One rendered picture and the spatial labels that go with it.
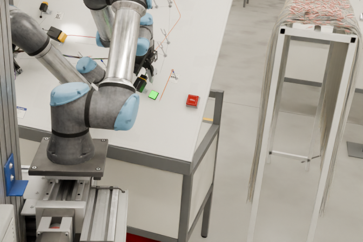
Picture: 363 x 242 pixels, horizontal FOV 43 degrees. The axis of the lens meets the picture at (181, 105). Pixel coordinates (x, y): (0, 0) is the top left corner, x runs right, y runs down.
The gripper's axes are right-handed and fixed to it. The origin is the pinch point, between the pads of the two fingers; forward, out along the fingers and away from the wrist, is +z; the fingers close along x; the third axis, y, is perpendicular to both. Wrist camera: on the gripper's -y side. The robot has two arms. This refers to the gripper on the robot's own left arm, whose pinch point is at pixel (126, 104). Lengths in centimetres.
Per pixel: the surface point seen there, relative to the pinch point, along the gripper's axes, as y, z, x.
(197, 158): 15.1, 35.6, -20.9
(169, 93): 18.1, 11.8, 4.3
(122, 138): -9.3, 8.5, -10.1
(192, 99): 27.9, 13.0, -4.4
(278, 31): 76, 22, 17
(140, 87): 8.9, -0.3, 5.2
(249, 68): 11, 347, 263
